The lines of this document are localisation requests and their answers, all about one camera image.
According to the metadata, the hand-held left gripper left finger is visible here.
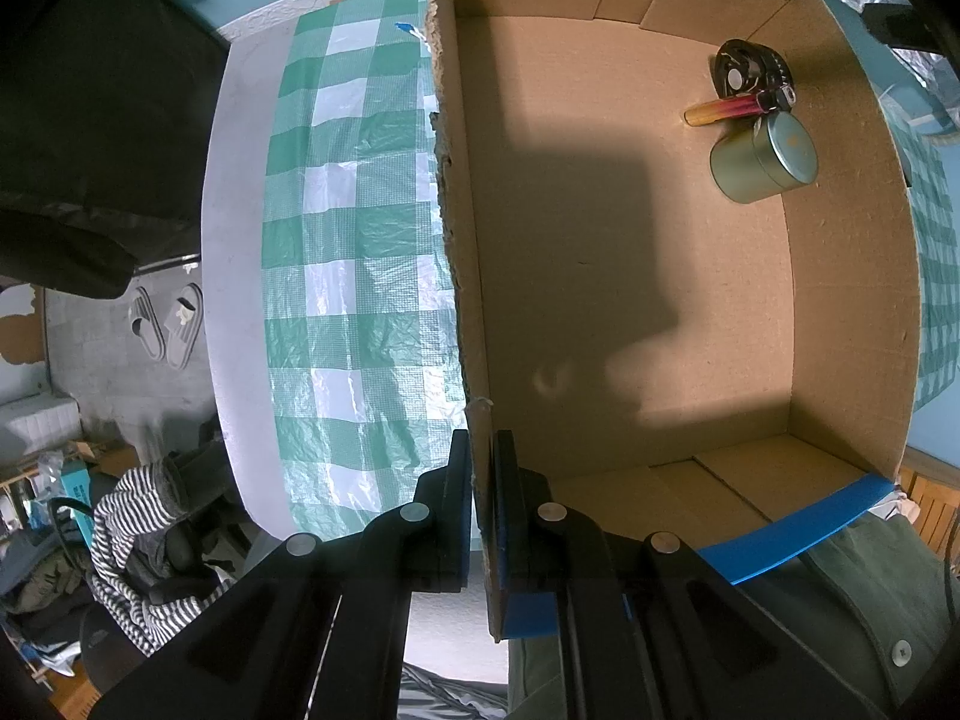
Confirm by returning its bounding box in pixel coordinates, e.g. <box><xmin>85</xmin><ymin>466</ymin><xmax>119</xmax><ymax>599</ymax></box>
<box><xmin>90</xmin><ymin>430</ymin><xmax>473</xmax><ymax>720</ymax></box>

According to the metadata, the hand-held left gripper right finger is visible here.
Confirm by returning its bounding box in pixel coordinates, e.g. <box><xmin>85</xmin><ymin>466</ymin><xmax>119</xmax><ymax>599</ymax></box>
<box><xmin>491</xmin><ymin>430</ymin><xmax>893</xmax><ymax>720</ymax></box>

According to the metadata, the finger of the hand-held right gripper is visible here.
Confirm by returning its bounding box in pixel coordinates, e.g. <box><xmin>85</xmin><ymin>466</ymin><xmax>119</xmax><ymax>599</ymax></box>
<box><xmin>861</xmin><ymin>3</ymin><xmax>947</xmax><ymax>55</ymax></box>

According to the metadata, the black round tape dispenser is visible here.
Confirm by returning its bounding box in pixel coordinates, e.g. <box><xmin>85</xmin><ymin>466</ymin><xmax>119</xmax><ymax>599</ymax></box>
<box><xmin>711</xmin><ymin>38</ymin><xmax>794</xmax><ymax>100</ymax></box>

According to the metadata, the pink and yellow lighter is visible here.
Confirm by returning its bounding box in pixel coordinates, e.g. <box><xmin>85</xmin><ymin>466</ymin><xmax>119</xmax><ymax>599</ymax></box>
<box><xmin>684</xmin><ymin>88</ymin><xmax>797</xmax><ymax>126</ymax></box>

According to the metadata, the teal round tin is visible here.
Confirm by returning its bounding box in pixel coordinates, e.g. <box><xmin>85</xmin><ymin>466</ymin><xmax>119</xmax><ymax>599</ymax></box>
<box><xmin>709</xmin><ymin>111</ymin><xmax>818</xmax><ymax>205</ymax></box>

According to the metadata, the blue cardboard box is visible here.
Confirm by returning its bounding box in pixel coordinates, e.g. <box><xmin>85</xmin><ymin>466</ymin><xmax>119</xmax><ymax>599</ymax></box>
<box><xmin>422</xmin><ymin>0</ymin><xmax>923</xmax><ymax>642</ymax></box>

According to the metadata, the green checkered tablecloth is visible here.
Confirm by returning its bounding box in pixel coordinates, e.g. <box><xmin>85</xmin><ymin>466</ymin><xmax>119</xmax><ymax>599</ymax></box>
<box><xmin>259</xmin><ymin>0</ymin><xmax>960</xmax><ymax>541</ymax></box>

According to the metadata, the striped grey white cloth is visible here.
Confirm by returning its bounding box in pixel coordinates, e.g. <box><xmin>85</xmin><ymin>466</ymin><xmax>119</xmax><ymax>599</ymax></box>
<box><xmin>84</xmin><ymin>461</ymin><xmax>235</xmax><ymax>655</ymax></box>

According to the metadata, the grey slipper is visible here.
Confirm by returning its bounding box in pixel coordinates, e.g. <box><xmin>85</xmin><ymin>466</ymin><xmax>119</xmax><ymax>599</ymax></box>
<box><xmin>163</xmin><ymin>283</ymin><xmax>205</xmax><ymax>371</ymax></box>
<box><xmin>126</xmin><ymin>286</ymin><xmax>167</xmax><ymax>361</ymax></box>

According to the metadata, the white mattress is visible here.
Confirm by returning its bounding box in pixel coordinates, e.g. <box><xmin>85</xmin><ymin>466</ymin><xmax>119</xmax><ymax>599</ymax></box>
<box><xmin>199</xmin><ymin>0</ymin><xmax>511</xmax><ymax>687</ymax></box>

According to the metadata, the green garment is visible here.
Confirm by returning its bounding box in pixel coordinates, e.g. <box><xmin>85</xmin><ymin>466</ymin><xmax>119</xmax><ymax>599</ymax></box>
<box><xmin>506</xmin><ymin>508</ymin><xmax>960</xmax><ymax>720</ymax></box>

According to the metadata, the teal carton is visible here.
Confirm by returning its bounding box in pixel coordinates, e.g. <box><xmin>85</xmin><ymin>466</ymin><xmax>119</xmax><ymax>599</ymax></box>
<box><xmin>30</xmin><ymin>457</ymin><xmax>95</xmax><ymax>548</ymax></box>

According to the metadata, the wooden crate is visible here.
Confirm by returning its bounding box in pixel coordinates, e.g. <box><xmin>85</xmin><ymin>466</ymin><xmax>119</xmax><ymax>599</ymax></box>
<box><xmin>896</xmin><ymin>465</ymin><xmax>960</xmax><ymax>563</ymax></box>

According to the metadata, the pile of dark clothes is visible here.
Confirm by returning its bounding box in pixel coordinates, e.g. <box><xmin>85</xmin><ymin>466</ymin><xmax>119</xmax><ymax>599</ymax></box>
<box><xmin>0</xmin><ymin>529</ymin><xmax>95</xmax><ymax>650</ymax></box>

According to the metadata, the black hanging clothing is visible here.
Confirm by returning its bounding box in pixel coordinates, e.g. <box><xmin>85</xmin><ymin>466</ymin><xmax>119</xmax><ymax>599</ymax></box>
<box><xmin>0</xmin><ymin>0</ymin><xmax>232</xmax><ymax>299</ymax></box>

